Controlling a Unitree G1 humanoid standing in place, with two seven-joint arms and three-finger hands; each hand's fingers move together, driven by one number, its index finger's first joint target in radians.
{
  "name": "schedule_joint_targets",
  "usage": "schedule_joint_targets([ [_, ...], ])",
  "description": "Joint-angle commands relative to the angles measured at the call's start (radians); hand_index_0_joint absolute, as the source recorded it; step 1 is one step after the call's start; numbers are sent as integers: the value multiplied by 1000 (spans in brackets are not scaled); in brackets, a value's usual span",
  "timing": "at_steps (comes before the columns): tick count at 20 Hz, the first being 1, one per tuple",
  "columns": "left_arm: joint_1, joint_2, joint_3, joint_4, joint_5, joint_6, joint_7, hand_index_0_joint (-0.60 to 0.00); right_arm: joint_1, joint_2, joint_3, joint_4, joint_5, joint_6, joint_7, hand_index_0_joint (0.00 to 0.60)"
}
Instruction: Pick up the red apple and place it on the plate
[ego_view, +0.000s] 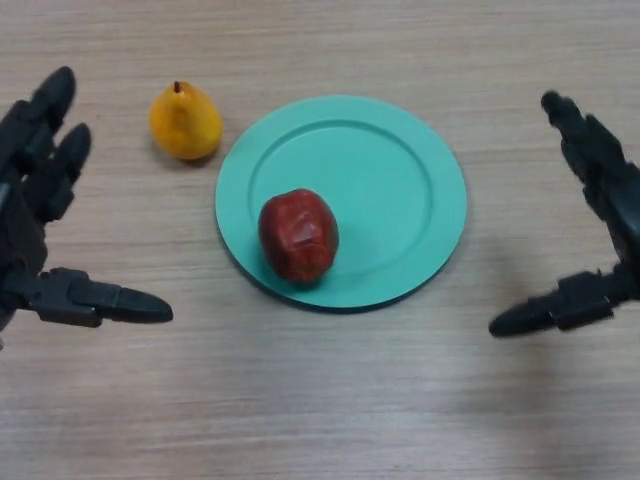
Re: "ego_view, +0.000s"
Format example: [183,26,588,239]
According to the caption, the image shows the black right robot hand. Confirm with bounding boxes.
[488,90,640,338]

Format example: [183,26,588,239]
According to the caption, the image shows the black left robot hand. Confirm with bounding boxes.
[0,66,175,335]

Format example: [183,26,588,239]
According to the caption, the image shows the green round plate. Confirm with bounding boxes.
[214,95,468,314]

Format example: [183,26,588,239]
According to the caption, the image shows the red apple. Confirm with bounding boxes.
[257,187,341,287]

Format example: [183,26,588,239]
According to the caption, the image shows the yellow pear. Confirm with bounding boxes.
[148,81,224,161]

